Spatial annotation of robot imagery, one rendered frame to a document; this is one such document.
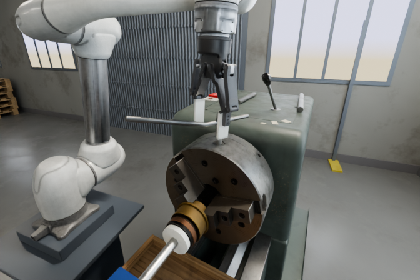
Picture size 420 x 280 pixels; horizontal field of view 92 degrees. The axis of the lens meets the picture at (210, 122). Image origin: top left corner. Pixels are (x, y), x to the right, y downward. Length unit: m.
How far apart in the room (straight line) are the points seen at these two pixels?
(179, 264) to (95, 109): 0.65
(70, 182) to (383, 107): 3.17
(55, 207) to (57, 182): 0.10
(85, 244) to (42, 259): 0.14
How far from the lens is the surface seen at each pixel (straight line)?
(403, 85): 3.25
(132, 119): 0.42
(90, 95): 0.94
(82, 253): 1.04
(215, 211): 0.53
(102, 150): 1.02
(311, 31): 2.96
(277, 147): 0.63
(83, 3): 0.66
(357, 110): 3.18
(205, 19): 0.44
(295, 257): 1.24
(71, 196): 1.00
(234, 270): 0.75
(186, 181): 0.56
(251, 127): 0.66
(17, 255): 1.16
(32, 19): 0.78
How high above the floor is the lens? 1.48
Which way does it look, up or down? 20 degrees down
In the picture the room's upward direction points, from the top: straight up
